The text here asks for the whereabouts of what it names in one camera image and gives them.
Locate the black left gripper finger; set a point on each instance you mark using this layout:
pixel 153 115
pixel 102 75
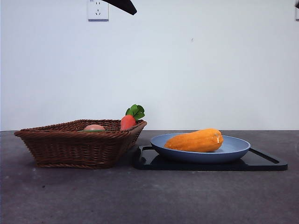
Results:
pixel 125 5

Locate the blue round plate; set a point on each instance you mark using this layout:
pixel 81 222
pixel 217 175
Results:
pixel 198 157

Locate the brown wicker basket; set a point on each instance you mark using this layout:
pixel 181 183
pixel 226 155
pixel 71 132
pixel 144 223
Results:
pixel 70 149

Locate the orange carrot with green leaves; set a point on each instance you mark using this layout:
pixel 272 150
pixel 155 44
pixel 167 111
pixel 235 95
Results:
pixel 127 122

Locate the pale pink egg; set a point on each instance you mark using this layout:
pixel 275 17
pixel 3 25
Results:
pixel 94 127

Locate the black rectangular tray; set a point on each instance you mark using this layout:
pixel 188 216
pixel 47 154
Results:
pixel 210 166

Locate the white wall socket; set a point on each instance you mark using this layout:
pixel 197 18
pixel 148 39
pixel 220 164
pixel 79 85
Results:
pixel 98 11

